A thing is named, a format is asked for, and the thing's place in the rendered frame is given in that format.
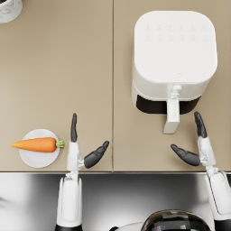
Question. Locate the dark round robot body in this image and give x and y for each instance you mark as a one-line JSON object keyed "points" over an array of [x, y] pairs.
{"points": [[168, 222]]}

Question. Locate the orange carrot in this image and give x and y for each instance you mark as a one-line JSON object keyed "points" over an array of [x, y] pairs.
{"points": [[36, 144]]}

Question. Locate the white air fryer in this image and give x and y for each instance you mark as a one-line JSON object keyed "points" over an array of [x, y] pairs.
{"points": [[174, 51]]}

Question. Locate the small white plate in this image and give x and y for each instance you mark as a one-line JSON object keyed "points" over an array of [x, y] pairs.
{"points": [[39, 159]]}

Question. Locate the white marbled pot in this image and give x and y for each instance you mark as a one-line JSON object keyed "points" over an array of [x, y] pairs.
{"points": [[9, 9]]}

